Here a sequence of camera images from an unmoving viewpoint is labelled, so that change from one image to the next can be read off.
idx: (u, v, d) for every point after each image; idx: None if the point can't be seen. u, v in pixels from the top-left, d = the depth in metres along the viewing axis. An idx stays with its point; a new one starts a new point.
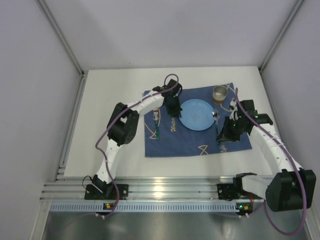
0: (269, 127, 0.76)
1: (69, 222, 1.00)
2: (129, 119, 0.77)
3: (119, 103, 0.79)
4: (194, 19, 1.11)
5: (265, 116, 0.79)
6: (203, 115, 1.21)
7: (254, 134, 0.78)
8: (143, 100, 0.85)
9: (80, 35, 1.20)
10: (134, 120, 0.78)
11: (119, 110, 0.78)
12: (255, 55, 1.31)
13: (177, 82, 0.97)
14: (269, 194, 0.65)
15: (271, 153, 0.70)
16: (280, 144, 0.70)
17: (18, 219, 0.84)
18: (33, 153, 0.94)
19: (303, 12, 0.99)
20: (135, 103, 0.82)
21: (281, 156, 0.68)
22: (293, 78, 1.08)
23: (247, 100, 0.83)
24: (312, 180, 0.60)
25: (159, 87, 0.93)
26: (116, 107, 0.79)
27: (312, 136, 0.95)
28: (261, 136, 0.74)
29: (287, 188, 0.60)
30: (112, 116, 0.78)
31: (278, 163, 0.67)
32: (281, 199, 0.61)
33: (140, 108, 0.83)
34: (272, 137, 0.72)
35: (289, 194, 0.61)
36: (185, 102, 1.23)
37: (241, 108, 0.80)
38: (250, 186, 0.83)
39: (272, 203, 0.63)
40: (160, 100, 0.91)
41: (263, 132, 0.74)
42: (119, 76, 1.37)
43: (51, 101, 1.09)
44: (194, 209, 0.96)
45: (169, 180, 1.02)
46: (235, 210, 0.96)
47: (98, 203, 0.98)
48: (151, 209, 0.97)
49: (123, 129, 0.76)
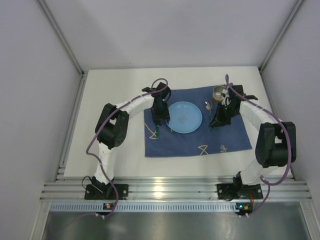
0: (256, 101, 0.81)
1: (69, 222, 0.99)
2: (118, 120, 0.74)
3: (108, 103, 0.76)
4: (194, 19, 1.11)
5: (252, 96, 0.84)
6: (190, 116, 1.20)
7: (242, 108, 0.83)
8: (133, 100, 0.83)
9: (80, 35, 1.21)
10: (124, 121, 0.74)
11: (108, 111, 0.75)
12: (254, 55, 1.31)
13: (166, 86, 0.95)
14: (257, 151, 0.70)
15: (256, 115, 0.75)
16: (263, 108, 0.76)
17: (18, 218, 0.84)
18: (33, 152, 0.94)
19: (302, 12, 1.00)
20: (125, 103, 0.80)
21: (265, 116, 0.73)
22: (293, 78, 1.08)
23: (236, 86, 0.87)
24: (293, 130, 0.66)
25: (149, 88, 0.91)
26: (104, 108, 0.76)
27: (312, 136, 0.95)
28: (247, 107, 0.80)
29: (270, 137, 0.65)
30: (101, 118, 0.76)
31: (262, 120, 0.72)
32: (267, 148, 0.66)
33: (129, 109, 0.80)
34: (256, 105, 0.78)
35: (273, 144, 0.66)
36: (170, 108, 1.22)
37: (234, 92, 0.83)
38: (248, 177, 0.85)
39: (261, 156, 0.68)
40: (150, 100, 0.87)
41: (249, 104, 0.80)
42: (119, 76, 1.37)
43: (51, 101, 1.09)
44: (194, 209, 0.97)
45: (169, 180, 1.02)
46: (235, 210, 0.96)
47: (98, 203, 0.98)
48: (151, 209, 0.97)
49: (113, 131, 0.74)
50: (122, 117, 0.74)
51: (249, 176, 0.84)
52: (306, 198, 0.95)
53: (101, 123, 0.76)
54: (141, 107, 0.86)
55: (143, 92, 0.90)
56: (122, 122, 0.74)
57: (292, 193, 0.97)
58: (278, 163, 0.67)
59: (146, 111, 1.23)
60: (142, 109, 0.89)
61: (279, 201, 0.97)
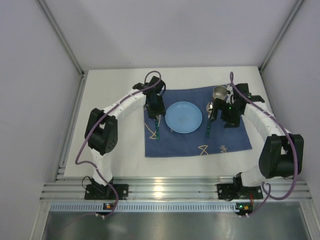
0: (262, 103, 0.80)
1: (69, 222, 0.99)
2: (106, 125, 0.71)
3: (94, 109, 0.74)
4: (193, 19, 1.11)
5: (257, 96, 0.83)
6: (190, 116, 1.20)
7: (248, 111, 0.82)
8: (122, 102, 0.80)
9: (80, 35, 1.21)
10: (113, 126, 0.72)
11: (95, 117, 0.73)
12: (254, 55, 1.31)
13: (160, 79, 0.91)
14: (262, 162, 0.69)
15: (262, 123, 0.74)
16: (270, 115, 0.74)
17: (18, 218, 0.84)
18: (33, 152, 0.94)
19: (302, 12, 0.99)
20: (113, 107, 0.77)
21: (271, 124, 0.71)
22: (293, 78, 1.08)
23: (242, 84, 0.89)
24: (301, 143, 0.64)
25: (140, 84, 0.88)
26: (91, 113, 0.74)
27: (312, 136, 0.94)
28: (253, 111, 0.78)
29: (276, 151, 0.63)
30: (90, 124, 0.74)
31: (269, 130, 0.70)
32: (273, 160, 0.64)
33: (119, 112, 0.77)
34: (263, 111, 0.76)
35: (279, 157, 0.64)
36: (169, 108, 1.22)
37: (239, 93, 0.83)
38: (248, 179, 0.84)
39: (265, 167, 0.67)
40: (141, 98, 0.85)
41: (255, 108, 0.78)
42: (120, 77, 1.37)
43: (51, 101, 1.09)
44: (194, 209, 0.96)
45: (169, 180, 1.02)
46: (235, 210, 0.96)
47: (98, 203, 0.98)
48: (151, 209, 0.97)
49: (102, 137, 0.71)
50: (110, 123, 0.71)
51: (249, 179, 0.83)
52: (306, 198, 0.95)
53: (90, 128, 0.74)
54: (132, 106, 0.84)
55: (134, 89, 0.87)
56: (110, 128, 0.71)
57: (292, 193, 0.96)
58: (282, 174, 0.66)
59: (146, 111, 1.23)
60: (135, 108, 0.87)
61: (279, 201, 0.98)
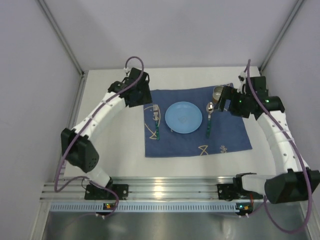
0: (280, 116, 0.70)
1: (69, 222, 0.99)
2: (81, 148, 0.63)
3: (64, 129, 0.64)
4: (193, 19, 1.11)
5: (277, 100, 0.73)
6: (190, 116, 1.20)
7: (262, 122, 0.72)
8: (94, 114, 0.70)
9: (80, 35, 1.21)
10: (88, 147, 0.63)
11: (66, 139, 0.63)
12: (254, 55, 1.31)
13: (139, 72, 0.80)
14: (269, 187, 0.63)
15: (278, 147, 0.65)
16: (290, 139, 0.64)
17: (18, 219, 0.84)
18: (33, 152, 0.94)
19: (303, 12, 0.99)
20: (85, 123, 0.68)
21: (289, 154, 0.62)
22: (293, 78, 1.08)
23: (258, 78, 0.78)
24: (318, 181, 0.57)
25: (116, 86, 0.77)
26: (61, 134, 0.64)
27: (312, 136, 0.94)
28: (269, 126, 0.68)
29: (290, 188, 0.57)
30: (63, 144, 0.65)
31: (285, 160, 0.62)
32: (284, 194, 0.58)
33: (93, 127, 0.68)
34: (281, 129, 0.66)
35: (291, 192, 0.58)
36: (169, 108, 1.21)
37: (250, 88, 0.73)
38: (249, 184, 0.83)
39: (272, 196, 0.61)
40: (120, 102, 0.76)
41: (272, 122, 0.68)
42: (120, 77, 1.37)
43: (51, 101, 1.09)
44: (194, 209, 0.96)
45: (169, 180, 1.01)
46: (235, 210, 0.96)
47: (98, 203, 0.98)
48: (150, 209, 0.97)
49: (78, 158, 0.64)
50: (82, 144, 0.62)
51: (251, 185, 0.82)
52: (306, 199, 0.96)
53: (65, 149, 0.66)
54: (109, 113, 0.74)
55: (109, 93, 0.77)
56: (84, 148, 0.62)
57: None
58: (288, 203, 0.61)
59: (146, 111, 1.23)
60: (114, 114, 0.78)
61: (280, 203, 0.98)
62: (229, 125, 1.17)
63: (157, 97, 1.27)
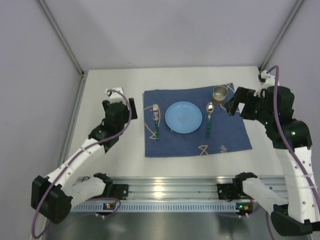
0: (306, 154, 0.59)
1: (69, 222, 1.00)
2: (51, 201, 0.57)
3: (35, 179, 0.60)
4: (193, 19, 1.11)
5: (305, 131, 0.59)
6: (190, 116, 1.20)
7: (281, 155, 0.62)
8: (71, 162, 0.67)
9: (79, 35, 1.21)
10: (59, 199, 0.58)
11: (37, 191, 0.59)
12: (255, 55, 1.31)
13: (120, 109, 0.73)
14: (277, 220, 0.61)
15: (297, 192, 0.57)
16: (313, 187, 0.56)
17: (18, 219, 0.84)
18: (33, 153, 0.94)
19: (302, 12, 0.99)
20: (60, 171, 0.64)
21: (308, 202, 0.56)
22: (293, 78, 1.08)
23: (285, 96, 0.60)
24: None
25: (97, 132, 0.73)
26: (32, 187, 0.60)
27: (313, 137, 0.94)
28: (291, 166, 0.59)
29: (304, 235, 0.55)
30: (34, 197, 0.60)
31: (303, 210, 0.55)
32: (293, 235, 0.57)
33: (67, 177, 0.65)
34: (305, 174, 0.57)
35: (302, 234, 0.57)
36: (170, 108, 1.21)
37: (278, 126, 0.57)
38: (250, 191, 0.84)
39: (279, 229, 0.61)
40: (100, 149, 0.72)
41: (295, 163, 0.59)
42: (120, 77, 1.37)
43: (51, 101, 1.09)
44: (194, 209, 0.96)
45: (168, 180, 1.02)
46: (235, 210, 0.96)
47: (98, 203, 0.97)
48: (150, 209, 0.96)
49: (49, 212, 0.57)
50: (53, 195, 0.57)
51: (253, 194, 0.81)
52: None
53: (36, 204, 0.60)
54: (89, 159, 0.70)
55: (90, 139, 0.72)
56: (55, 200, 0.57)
57: None
58: None
59: (146, 111, 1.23)
60: (95, 157, 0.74)
61: None
62: (229, 125, 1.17)
63: (157, 97, 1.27)
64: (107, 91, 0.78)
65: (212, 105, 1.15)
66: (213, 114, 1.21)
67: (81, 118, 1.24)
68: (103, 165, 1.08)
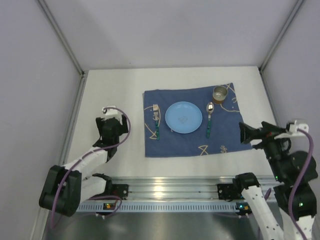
0: (308, 222, 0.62)
1: (69, 223, 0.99)
2: (70, 183, 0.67)
3: (53, 167, 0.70)
4: (193, 19, 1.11)
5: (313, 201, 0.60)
6: (190, 116, 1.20)
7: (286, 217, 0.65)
8: (84, 157, 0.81)
9: (79, 35, 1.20)
10: (75, 182, 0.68)
11: (55, 175, 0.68)
12: (255, 55, 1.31)
13: (116, 122, 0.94)
14: None
15: None
16: None
17: (18, 219, 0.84)
18: (33, 153, 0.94)
19: (302, 12, 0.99)
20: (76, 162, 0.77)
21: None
22: (293, 78, 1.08)
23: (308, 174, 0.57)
24: None
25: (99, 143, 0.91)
26: (50, 172, 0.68)
27: (313, 137, 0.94)
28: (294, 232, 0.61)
29: None
30: (49, 183, 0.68)
31: None
32: None
33: (81, 167, 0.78)
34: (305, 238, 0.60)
35: None
36: (170, 107, 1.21)
37: (290, 204, 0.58)
38: (252, 205, 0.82)
39: None
40: (103, 154, 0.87)
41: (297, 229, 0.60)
42: (120, 77, 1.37)
43: (51, 101, 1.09)
44: (195, 209, 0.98)
45: (168, 180, 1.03)
46: (235, 210, 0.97)
47: (98, 203, 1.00)
48: (151, 209, 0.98)
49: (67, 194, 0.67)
50: (72, 178, 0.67)
51: (254, 211, 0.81)
52: None
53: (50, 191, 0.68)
54: (94, 161, 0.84)
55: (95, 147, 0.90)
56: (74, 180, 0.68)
57: None
58: None
59: (146, 111, 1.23)
60: (97, 164, 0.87)
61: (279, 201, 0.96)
62: (229, 125, 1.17)
63: (157, 97, 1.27)
64: (103, 110, 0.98)
65: (212, 105, 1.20)
66: (213, 114, 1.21)
67: (81, 118, 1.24)
68: (103, 165, 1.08)
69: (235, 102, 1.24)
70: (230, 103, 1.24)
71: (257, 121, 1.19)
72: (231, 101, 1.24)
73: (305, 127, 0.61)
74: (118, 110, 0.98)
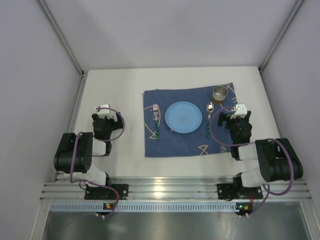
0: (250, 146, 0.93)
1: (68, 223, 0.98)
2: (84, 141, 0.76)
3: (65, 133, 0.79)
4: (194, 19, 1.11)
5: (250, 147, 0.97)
6: (190, 117, 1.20)
7: (241, 153, 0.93)
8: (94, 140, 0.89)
9: (80, 36, 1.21)
10: (89, 140, 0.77)
11: (68, 137, 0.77)
12: (254, 55, 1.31)
13: (103, 121, 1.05)
14: (262, 166, 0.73)
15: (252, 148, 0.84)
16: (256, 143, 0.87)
17: (19, 219, 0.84)
18: (34, 152, 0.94)
19: (302, 12, 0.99)
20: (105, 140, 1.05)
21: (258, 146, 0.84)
22: (293, 78, 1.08)
23: (245, 132, 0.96)
24: (286, 143, 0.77)
25: (100, 138, 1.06)
26: (63, 137, 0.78)
27: (312, 136, 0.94)
28: (245, 148, 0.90)
29: (269, 150, 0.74)
30: (63, 145, 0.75)
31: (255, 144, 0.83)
32: (269, 158, 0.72)
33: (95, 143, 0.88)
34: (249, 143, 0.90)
35: (272, 153, 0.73)
36: (170, 108, 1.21)
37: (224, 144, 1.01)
38: (248, 179, 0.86)
39: (266, 171, 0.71)
40: (102, 144, 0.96)
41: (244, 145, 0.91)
42: (119, 77, 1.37)
43: (52, 101, 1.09)
44: (194, 209, 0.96)
45: (169, 180, 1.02)
46: (235, 210, 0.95)
47: (98, 203, 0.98)
48: (151, 209, 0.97)
49: (83, 147, 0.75)
50: (85, 134, 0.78)
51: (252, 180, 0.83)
52: (306, 198, 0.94)
53: (65, 150, 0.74)
54: (96, 147, 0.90)
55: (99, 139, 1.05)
56: (86, 138, 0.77)
57: (293, 193, 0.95)
58: (283, 176, 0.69)
59: (146, 111, 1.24)
60: (98, 153, 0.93)
61: (279, 201, 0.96)
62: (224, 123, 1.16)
63: (157, 97, 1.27)
64: (96, 109, 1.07)
65: (212, 105, 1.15)
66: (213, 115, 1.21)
67: (81, 118, 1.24)
68: (103, 165, 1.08)
69: (235, 102, 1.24)
70: (229, 103, 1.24)
71: (257, 121, 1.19)
72: (231, 101, 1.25)
73: (243, 107, 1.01)
74: (109, 109, 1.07)
